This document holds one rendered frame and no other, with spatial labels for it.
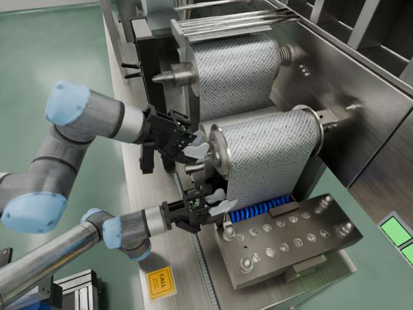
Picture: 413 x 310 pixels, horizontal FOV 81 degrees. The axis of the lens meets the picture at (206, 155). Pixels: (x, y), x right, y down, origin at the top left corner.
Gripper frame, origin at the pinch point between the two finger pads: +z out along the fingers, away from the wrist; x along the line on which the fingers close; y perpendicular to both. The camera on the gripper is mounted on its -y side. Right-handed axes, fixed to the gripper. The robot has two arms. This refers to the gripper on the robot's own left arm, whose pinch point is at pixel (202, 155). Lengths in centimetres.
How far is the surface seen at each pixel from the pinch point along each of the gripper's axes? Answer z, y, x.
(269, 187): 22.1, 1.7, -8.2
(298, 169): 24.7, 11.2, -8.2
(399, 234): 30.3, 19.2, -32.9
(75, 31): 15, -149, 433
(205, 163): 2.5, -2.0, -0.6
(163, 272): 5.9, -35.4, -15.5
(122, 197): 45, -123, 80
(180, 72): -7.0, 9.7, 20.9
